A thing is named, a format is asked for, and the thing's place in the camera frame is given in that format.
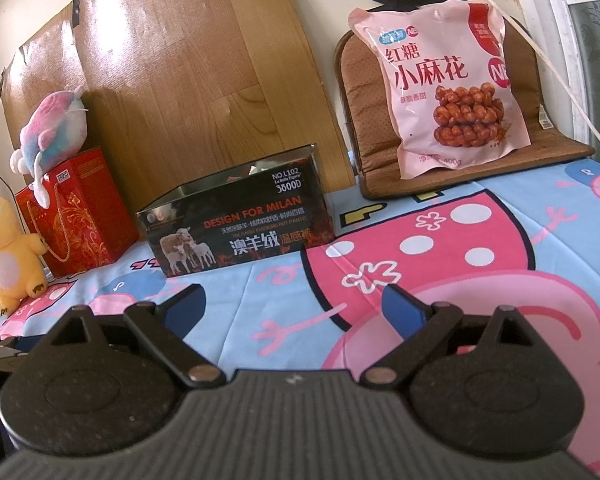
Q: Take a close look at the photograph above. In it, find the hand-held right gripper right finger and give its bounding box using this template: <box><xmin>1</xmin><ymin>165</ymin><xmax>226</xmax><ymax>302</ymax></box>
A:
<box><xmin>360</xmin><ymin>284</ymin><xmax>546</xmax><ymax>387</ymax></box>

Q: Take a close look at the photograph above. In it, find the printed blanket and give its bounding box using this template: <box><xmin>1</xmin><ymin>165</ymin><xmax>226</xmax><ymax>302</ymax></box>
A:
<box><xmin>0</xmin><ymin>157</ymin><xmax>600</xmax><ymax>480</ymax></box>

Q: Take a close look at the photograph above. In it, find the pastel plush toy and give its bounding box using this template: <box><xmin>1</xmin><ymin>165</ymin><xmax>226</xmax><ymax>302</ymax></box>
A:
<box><xmin>9</xmin><ymin>85</ymin><xmax>88</xmax><ymax>208</ymax></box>

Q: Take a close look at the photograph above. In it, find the black printed box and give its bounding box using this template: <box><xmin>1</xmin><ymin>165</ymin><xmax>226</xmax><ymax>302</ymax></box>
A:
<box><xmin>136</xmin><ymin>142</ymin><xmax>337</xmax><ymax>278</ymax></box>

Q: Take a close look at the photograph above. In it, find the red gift bag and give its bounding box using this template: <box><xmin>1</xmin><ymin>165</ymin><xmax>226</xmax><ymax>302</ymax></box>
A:
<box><xmin>15</xmin><ymin>147</ymin><xmax>140</xmax><ymax>277</ymax></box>

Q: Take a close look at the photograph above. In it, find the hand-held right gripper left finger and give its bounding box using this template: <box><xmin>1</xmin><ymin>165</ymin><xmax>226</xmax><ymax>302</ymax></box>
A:
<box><xmin>35</xmin><ymin>284</ymin><xmax>226</xmax><ymax>387</ymax></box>

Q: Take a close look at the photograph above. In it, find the large pink snack bag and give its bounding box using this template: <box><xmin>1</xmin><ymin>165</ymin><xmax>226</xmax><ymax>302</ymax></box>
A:
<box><xmin>348</xmin><ymin>0</ymin><xmax>533</xmax><ymax>181</ymax></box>

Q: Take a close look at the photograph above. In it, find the yellow plush chick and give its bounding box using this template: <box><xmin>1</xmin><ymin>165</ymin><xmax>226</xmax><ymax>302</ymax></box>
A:
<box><xmin>0</xmin><ymin>195</ymin><xmax>48</xmax><ymax>317</ymax></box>

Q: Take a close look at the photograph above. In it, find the brown seat cushion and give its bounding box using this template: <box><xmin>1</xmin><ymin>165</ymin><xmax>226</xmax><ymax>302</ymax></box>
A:
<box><xmin>332</xmin><ymin>15</ymin><xmax>596</xmax><ymax>201</ymax></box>

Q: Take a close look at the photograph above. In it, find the white cable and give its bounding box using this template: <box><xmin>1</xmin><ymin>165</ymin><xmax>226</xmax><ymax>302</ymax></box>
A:
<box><xmin>442</xmin><ymin>0</ymin><xmax>600</xmax><ymax>171</ymax></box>

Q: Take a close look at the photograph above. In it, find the wooden board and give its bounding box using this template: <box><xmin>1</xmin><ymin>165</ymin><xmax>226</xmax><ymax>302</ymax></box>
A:
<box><xmin>0</xmin><ymin>0</ymin><xmax>357</xmax><ymax>256</ymax></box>

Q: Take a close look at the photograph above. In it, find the white window frame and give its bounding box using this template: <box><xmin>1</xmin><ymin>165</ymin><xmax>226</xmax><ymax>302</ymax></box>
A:
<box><xmin>505</xmin><ymin>0</ymin><xmax>600</xmax><ymax>161</ymax></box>

